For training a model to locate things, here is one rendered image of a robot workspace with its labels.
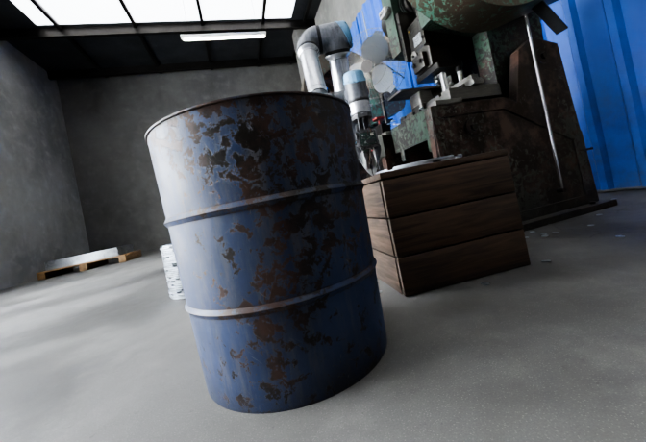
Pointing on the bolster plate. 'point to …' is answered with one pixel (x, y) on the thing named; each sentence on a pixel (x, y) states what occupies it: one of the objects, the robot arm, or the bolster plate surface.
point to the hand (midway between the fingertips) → (372, 172)
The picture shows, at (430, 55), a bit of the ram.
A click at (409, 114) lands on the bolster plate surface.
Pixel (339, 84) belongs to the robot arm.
